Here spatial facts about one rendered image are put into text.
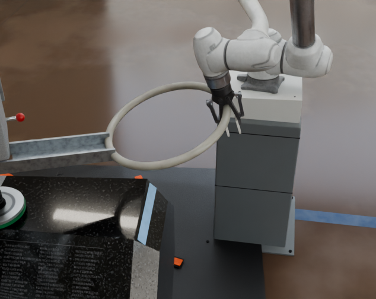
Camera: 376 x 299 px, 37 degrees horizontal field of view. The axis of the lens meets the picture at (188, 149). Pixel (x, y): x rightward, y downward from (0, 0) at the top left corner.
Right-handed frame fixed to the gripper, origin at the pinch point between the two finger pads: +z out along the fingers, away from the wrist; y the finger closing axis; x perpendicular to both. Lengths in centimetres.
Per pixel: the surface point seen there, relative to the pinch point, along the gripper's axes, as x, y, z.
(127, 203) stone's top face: 15.0, 45.5, 11.5
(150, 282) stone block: 43, 41, 26
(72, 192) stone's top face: 7, 66, 6
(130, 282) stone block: 46, 46, 20
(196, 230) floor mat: -50, 40, 105
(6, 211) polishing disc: 22, 86, -5
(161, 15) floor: -374, 62, 124
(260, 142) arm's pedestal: -43, -8, 47
